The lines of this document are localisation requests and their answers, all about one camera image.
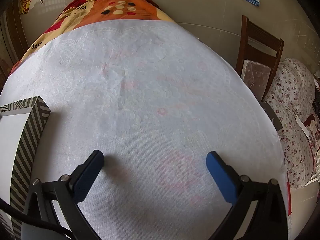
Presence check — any striped rim white box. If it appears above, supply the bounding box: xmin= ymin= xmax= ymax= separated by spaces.
xmin=0 ymin=95 xmax=51 ymax=240

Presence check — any white embossed tablecloth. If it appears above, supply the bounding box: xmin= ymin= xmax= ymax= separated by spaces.
xmin=0 ymin=21 xmax=293 ymax=240

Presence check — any brown wooden chair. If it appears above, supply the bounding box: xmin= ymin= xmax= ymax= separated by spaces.
xmin=235 ymin=15 xmax=285 ymax=100

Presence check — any black cable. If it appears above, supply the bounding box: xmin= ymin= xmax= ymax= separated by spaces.
xmin=0 ymin=199 xmax=73 ymax=236

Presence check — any floral print bedding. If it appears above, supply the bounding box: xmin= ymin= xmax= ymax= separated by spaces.
xmin=262 ymin=57 xmax=318 ymax=190

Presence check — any wooden door panel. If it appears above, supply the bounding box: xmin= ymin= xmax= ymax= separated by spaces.
xmin=0 ymin=5 xmax=28 ymax=80

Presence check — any red floral cloth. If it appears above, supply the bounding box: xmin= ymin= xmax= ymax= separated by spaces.
xmin=303 ymin=112 xmax=320 ymax=160

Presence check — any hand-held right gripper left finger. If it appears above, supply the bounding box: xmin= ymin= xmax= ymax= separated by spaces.
xmin=24 ymin=150 xmax=110 ymax=240

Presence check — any orange printed blanket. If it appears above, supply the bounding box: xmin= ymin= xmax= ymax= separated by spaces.
xmin=12 ymin=0 xmax=178 ymax=75

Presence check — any cartoon wall sticker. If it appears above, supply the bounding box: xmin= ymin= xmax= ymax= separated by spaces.
xmin=19 ymin=0 xmax=38 ymax=15

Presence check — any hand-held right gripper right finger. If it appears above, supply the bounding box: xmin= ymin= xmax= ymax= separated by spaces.
xmin=206 ymin=151 xmax=288 ymax=240

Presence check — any pink chair cushion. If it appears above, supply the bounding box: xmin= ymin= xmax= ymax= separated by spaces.
xmin=241 ymin=59 xmax=272 ymax=95

